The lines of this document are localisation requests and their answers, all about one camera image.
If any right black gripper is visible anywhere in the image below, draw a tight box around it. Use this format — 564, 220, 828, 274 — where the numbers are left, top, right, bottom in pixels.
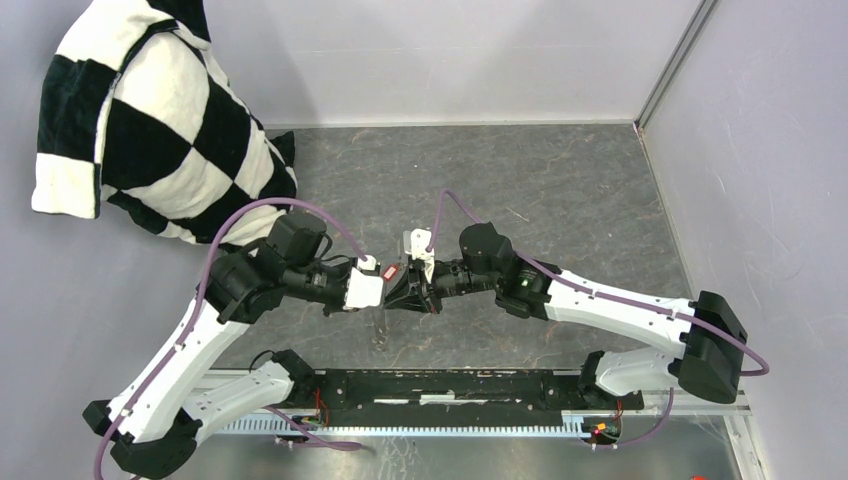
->
383, 260, 499, 315

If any key with red tag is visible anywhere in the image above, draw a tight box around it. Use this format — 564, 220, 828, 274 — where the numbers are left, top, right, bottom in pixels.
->
381, 263, 402, 282

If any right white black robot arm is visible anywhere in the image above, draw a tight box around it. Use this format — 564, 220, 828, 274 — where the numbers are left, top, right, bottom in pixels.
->
384, 223, 747, 408

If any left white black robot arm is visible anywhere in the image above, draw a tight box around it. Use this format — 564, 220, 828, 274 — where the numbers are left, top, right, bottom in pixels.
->
83, 211, 384, 479

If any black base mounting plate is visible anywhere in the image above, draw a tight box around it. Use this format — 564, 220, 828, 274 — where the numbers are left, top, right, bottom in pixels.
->
281, 369, 645, 428

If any black and white checkered cloth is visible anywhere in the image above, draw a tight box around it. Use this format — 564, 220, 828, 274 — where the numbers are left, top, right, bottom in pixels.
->
30, 1, 298, 248

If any corner aluminium profile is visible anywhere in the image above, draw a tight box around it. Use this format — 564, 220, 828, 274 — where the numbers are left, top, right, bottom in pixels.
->
633, 0, 720, 135

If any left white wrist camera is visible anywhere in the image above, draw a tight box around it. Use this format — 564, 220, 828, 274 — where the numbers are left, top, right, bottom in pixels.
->
343, 255, 385, 311

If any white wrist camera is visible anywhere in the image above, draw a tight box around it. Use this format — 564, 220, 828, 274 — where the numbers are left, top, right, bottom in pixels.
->
343, 255, 385, 311
403, 229, 436, 282

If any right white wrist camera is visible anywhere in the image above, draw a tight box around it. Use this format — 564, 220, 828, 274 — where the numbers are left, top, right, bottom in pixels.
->
403, 229, 436, 282

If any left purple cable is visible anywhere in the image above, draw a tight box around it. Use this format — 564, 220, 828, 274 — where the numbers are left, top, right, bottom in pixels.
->
92, 197, 372, 480

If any purple cable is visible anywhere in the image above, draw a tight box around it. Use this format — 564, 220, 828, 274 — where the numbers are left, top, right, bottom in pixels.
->
92, 197, 372, 480
427, 190, 770, 450

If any white slotted cable duct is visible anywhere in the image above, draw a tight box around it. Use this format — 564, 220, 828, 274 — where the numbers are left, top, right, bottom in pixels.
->
218, 412, 590, 439

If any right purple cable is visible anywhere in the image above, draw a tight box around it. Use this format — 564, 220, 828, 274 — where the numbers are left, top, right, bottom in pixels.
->
427, 190, 770, 450

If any aluminium frame rail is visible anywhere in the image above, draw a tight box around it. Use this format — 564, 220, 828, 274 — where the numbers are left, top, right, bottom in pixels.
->
129, 368, 773, 480

